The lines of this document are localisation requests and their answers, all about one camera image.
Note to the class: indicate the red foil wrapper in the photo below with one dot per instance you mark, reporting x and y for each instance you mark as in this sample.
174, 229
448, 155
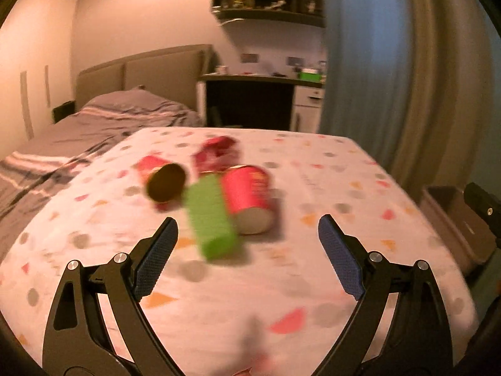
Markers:
215, 154

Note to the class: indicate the green box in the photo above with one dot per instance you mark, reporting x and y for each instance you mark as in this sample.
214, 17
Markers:
209, 215
308, 75

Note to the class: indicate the white wardrobe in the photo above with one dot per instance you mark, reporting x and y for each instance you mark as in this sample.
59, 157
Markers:
15, 86

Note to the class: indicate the blue curtain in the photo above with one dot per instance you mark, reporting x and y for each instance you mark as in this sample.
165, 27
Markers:
360, 66

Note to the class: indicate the red paper cup white inside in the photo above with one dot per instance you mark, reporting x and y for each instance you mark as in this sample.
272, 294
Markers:
248, 194

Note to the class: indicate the toy figurine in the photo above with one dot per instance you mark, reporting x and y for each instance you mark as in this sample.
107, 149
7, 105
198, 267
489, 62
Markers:
239, 1
278, 4

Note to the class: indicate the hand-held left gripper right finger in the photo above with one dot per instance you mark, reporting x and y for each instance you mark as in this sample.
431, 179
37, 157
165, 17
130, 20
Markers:
340, 260

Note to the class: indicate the padded bed headboard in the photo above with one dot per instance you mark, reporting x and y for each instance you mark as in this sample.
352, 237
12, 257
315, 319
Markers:
160, 70

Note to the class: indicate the beige curtain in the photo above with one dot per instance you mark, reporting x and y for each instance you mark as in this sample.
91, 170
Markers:
450, 86

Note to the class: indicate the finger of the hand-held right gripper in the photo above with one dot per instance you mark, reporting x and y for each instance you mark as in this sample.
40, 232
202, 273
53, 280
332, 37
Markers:
483, 207

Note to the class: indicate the wall picture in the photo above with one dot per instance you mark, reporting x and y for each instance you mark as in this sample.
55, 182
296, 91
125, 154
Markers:
294, 61
249, 58

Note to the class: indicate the dark nightstand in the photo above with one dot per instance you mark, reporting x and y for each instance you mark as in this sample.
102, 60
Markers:
63, 111

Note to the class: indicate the grey striped blanket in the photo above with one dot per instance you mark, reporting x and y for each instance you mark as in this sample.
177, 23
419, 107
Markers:
58, 141

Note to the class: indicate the red paper cup gold inside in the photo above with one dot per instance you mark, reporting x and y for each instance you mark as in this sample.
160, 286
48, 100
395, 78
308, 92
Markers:
166, 182

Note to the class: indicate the dark top desk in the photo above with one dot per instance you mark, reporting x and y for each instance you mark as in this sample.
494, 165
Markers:
250, 78

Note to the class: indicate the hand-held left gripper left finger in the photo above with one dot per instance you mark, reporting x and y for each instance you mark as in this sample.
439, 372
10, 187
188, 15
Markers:
154, 260

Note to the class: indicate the patterned white tablecloth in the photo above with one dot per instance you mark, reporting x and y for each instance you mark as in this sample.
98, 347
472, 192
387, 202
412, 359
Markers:
235, 293

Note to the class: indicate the dark chair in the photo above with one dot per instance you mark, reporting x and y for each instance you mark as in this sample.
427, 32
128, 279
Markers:
219, 117

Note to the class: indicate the brown waste bin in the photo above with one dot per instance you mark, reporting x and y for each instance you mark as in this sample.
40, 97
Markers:
450, 219

